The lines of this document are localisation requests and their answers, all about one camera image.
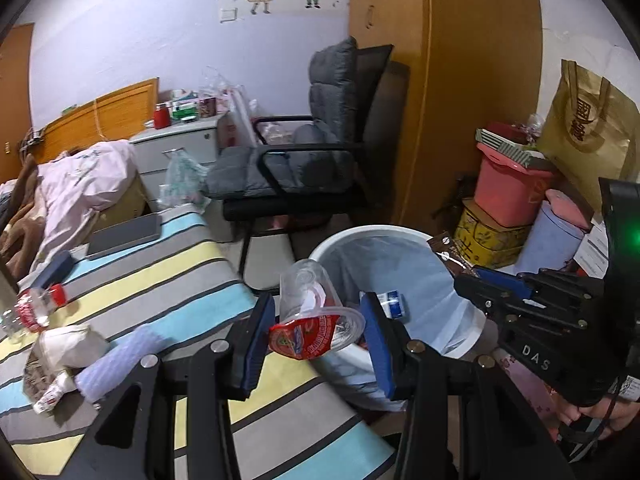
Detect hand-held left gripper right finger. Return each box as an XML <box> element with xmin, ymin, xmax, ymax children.
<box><xmin>359</xmin><ymin>291</ymin><xmax>576</xmax><ymax>480</ymax></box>

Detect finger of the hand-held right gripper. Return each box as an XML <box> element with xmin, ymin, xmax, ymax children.
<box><xmin>454</xmin><ymin>272</ymin><xmax>592</xmax><ymax>332</ymax></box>
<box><xmin>475</xmin><ymin>267</ymin><xmax>607</xmax><ymax>307</ymax></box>

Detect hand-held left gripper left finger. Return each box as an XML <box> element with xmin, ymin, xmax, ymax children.
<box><xmin>62</xmin><ymin>292</ymin><xmax>277</xmax><ymax>480</ymax></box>

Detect clear plastic cup red lid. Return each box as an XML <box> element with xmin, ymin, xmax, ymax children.
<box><xmin>269</xmin><ymin>258</ymin><xmax>366</xmax><ymax>361</ymax></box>

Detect white trash bin with liner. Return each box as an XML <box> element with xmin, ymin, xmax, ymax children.
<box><xmin>307</xmin><ymin>225</ymin><xmax>496</xmax><ymax>411</ymax></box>

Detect brown snack packet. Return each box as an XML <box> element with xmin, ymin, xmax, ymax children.
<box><xmin>427</xmin><ymin>232</ymin><xmax>476</xmax><ymax>281</ymax></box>

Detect white foam net sleeve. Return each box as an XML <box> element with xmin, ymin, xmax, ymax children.
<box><xmin>75</xmin><ymin>324</ymin><xmax>168</xmax><ymax>406</ymax></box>

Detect white paper bag green print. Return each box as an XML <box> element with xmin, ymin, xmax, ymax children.
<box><xmin>30</xmin><ymin>324</ymin><xmax>110</xmax><ymax>376</ymax></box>

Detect clear plastic bottle red label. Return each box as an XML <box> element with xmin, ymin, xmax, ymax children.
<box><xmin>0</xmin><ymin>282</ymin><xmax>68</xmax><ymax>338</ymax></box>

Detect person's right hand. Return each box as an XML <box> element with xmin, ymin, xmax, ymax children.
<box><xmin>555</xmin><ymin>392</ymin><xmax>640</xmax><ymax>436</ymax></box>

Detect yellow patterned box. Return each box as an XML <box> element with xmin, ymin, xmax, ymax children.
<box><xmin>454</xmin><ymin>199</ymin><xmax>533</xmax><ymax>271</ymax></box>

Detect pink floral cloth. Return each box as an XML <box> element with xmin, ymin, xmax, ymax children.
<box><xmin>492</xmin><ymin>350</ymin><xmax>566</xmax><ymax>436</ymax></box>

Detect light blue cylinder container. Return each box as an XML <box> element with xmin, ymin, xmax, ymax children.
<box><xmin>514</xmin><ymin>200</ymin><xmax>586</xmax><ymax>276</ymax></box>

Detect striped tablecloth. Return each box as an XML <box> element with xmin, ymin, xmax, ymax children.
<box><xmin>0</xmin><ymin>205</ymin><xmax>401</xmax><ymax>480</ymax></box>

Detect red plastic bucket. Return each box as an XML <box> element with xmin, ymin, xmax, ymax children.
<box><xmin>473</xmin><ymin>142</ymin><xmax>558</xmax><ymax>228</ymax></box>

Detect white paper sheets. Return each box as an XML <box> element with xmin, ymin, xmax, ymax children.
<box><xmin>572</xmin><ymin>220</ymin><xmax>611</xmax><ymax>281</ymax></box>

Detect pink lid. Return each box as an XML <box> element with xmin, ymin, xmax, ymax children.
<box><xmin>545</xmin><ymin>188</ymin><xmax>593</xmax><ymax>231</ymax></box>

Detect striped gift box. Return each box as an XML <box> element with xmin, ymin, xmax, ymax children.
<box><xmin>475</xmin><ymin>121</ymin><xmax>556</xmax><ymax>168</ymax></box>

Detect grey smartphone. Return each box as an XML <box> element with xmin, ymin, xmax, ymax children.
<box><xmin>86</xmin><ymin>212</ymin><xmax>163</xmax><ymax>258</ymax></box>

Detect gold paper bag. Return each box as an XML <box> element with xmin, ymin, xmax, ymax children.
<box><xmin>536</xmin><ymin>59</ymin><xmax>640</xmax><ymax>208</ymax></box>

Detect plastic bag of teal masks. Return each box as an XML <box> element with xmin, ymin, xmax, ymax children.
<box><xmin>159</xmin><ymin>149</ymin><xmax>212</xmax><ymax>211</ymax></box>

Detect large wooden wardrobe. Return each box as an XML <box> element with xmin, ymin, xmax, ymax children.
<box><xmin>347</xmin><ymin>0</ymin><xmax>543</xmax><ymax>233</ymax></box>

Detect small white bottle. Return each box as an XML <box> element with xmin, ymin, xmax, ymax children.
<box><xmin>32</xmin><ymin>370</ymin><xmax>76</xmax><ymax>415</ymax></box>

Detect dark blue case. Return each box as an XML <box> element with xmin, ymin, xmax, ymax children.
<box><xmin>34</xmin><ymin>251</ymin><xmax>75</xmax><ymax>288</ymax></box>

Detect grey nightstand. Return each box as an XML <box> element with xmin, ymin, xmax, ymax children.
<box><xmin>129</xmin><ymin>111</ymin><xmax>231</xmax><ymax>211</ymax></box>

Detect black office chair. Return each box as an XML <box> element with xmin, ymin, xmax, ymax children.
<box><xmin>222</xmin><ymin>44</ymin><xmax>411</xmax><ymax>281</ymax></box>

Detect pink quilt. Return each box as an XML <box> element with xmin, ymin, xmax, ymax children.
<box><xmin>27</xmin><ymin>141</ymin><xmax>141</xmax><ymax>281</ymax></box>

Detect clear plastic bags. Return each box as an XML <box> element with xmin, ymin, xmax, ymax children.
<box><xmin>200</xmin><ymin>66</ymin><xmax>261</xmax><ymax>146</ymax></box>

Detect green and white box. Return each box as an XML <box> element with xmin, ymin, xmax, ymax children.
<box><xmin>170</xmin><ymin>89</ymin><xmax>201</xmax><ymax>122</ymax></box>

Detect brown blanket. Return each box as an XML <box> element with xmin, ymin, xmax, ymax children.
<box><xmin>0</xmin><ymin>152</ymin><xmax>48</xmax><ymax>261</ymax></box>

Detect grey chair cushion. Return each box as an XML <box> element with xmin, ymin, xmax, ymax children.
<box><xmin>202</xmin><ymin>36</ymin><xmax>358</xmax><ymax>200</ymax></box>

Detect wooden bed headboard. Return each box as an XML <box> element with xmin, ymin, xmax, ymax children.
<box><xmin>32</xmin><ymin>77</ymin><xmax>161</xmax><ymax>166</ymax></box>

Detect narrow wooden wardrobe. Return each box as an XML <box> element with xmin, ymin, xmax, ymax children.
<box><xmin>0</xmin><ymin>22</ymin><xmax>35</xmax><ymax>183</ymax></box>

